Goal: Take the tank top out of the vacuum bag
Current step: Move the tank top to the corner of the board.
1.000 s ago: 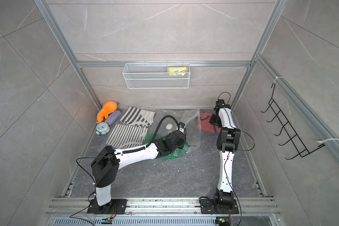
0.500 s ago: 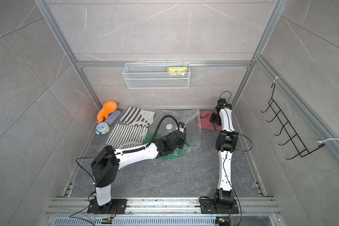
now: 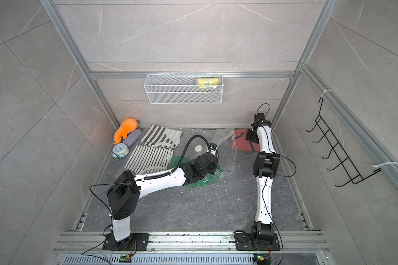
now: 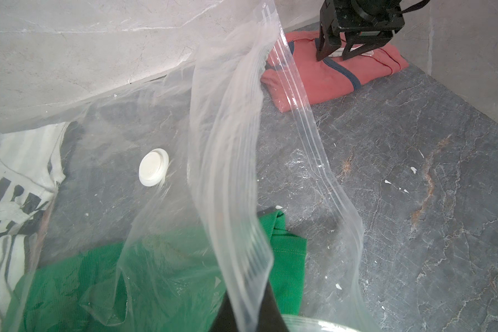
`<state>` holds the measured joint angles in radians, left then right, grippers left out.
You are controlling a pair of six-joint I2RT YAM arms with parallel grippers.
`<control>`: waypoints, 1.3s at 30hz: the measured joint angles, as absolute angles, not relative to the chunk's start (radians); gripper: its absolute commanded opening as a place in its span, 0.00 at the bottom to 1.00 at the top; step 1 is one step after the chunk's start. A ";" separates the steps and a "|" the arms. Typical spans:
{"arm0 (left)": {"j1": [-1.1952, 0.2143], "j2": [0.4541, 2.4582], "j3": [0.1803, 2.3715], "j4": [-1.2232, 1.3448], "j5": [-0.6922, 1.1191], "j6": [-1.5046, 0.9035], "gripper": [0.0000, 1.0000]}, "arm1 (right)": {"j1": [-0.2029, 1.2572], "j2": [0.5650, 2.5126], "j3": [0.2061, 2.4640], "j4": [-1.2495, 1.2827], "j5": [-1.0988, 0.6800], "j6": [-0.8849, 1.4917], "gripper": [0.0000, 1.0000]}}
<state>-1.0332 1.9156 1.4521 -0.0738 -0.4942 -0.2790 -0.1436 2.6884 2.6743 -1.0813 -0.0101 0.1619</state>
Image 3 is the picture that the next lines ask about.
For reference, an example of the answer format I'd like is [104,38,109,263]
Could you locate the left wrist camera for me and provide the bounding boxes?
[209,142,218,156]

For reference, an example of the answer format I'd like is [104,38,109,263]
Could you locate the green ribbed garment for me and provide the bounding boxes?
[168,156,223,189]

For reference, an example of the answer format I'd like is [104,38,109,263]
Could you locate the blue cream alarm clock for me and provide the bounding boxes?
[112,143,129,159]

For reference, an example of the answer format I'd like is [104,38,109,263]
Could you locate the striped tank top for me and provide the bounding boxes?
[140,125,182,149]

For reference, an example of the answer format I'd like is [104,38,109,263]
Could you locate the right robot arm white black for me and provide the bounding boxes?
[246,113,280,247]

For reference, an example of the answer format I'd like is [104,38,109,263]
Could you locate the large striped white garment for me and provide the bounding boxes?
[125,145,174,174]

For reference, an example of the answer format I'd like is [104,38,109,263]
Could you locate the clear plastic vacuum bag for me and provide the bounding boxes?
[128,128,237,185]

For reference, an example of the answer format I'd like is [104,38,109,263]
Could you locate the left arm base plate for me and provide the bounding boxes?
[102,232,150,251]

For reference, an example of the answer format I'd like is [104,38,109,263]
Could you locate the orange plush toy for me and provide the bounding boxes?
[113,117,139,145]

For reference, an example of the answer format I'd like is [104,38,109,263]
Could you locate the purple fabric glasses case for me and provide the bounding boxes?
[123,129,142,147]

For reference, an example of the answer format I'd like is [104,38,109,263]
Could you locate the white vacuum bag valve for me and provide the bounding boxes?
[195,145,203,152]

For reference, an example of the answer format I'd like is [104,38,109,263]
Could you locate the white wire mesh basket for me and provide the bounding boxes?
[144,74,224,104]

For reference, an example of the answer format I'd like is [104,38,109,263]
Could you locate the red garment with dark trim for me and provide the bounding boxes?
[231,129,260,152]

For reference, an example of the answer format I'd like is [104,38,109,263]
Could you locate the aluminium mounting rail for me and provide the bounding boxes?
[52,231,329,254]

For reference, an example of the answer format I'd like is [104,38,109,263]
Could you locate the yellow item in basket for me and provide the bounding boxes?
[196,77,221,89]

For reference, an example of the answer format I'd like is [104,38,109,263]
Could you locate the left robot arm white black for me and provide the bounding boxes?
[107,152,218,242]

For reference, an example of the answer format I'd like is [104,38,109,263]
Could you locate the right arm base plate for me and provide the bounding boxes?
[233,230,281,251]

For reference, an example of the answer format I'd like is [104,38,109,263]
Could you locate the black wire hook rack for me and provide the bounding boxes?
[306,97,382,188]

